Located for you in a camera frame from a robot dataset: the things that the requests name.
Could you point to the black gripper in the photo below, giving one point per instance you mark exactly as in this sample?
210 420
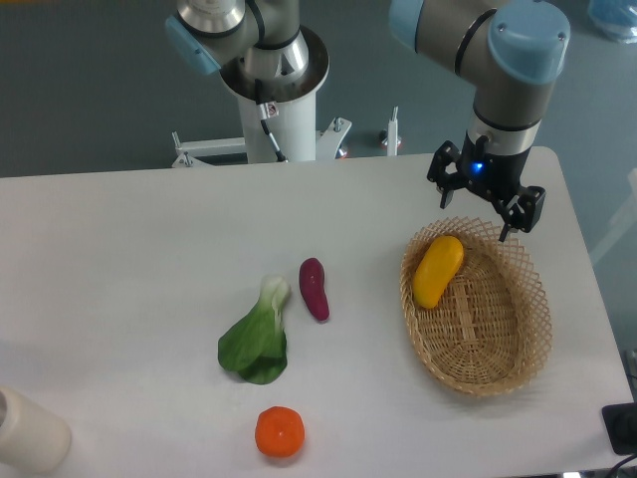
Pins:
492 177

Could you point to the green bok choy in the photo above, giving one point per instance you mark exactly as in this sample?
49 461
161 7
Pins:
255 348

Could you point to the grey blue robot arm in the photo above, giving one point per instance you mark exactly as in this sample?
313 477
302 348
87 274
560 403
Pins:
512 52

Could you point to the yellow mango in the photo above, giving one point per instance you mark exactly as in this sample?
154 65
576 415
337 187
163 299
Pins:
439 265

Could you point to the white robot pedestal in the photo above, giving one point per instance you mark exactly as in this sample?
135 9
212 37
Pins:
276 95

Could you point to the purple sweet potato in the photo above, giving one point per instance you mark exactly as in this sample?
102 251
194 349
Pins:
311 282

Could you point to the woven bamboo basket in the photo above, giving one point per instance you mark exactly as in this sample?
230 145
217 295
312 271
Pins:
490 332

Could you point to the blue plastic bag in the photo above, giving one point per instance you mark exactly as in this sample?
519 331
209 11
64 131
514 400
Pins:
616 19

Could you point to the black device with cable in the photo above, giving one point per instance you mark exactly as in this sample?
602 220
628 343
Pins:
620 425

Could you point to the cream cylindrical bottle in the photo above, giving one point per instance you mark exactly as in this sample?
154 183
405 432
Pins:
33 438

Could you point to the orange tangerine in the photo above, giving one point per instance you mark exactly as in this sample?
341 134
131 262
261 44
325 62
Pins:
279 432

